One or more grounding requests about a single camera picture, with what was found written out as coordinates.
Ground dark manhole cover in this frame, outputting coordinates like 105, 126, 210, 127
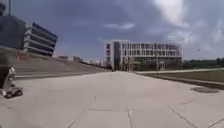
191, 86, 221, 94

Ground dark banded glass building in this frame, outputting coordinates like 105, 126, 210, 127
0, 14, 59, 58

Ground low distant building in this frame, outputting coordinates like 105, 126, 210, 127
57, 55, 83, 63

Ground grass strip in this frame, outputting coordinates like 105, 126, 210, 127
146, 69, 224, 84

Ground white building with window grid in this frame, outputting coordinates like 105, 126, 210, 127
103, 40, 184, 71

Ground row of trees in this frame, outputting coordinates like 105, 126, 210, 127
182, 57, 224, 70

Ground pale concrete slab plaza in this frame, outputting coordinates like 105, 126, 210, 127
0, 68, 224, 128

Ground small wheeled robot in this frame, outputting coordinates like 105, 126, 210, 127
1, 83, 24, 100

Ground wide concrete steps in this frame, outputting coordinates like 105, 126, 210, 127
13, 53, 111, 80

